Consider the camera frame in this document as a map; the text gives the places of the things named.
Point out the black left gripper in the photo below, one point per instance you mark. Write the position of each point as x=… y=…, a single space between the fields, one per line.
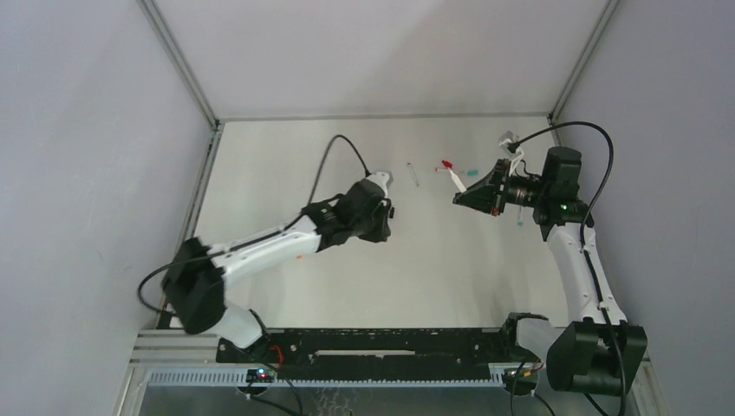
x=385 y=215

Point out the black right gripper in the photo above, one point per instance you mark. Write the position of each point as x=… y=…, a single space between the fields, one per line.
x=497 y=187

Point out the white pen orange tip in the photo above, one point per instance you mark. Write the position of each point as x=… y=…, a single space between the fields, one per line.
x=457 y=181

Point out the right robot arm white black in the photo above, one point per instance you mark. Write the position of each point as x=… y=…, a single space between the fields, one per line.
x=599 y=351

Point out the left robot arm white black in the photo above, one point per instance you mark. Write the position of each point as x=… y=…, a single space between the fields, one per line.
x=196 y=282

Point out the small circuit board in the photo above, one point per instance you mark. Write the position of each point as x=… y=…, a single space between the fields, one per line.
x=260 y=375

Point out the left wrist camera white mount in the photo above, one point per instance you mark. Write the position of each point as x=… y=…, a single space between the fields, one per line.
x=383 y=179

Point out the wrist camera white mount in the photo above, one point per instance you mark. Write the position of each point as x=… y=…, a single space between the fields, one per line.
x=513 y=152
x=383 y=179

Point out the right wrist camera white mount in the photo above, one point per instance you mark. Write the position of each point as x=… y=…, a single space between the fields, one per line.
x=513 y=152

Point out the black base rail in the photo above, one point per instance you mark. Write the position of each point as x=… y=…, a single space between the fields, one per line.
x=381 y=354

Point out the aluminium frame profile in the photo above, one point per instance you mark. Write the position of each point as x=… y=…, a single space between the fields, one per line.
x=199 y=190

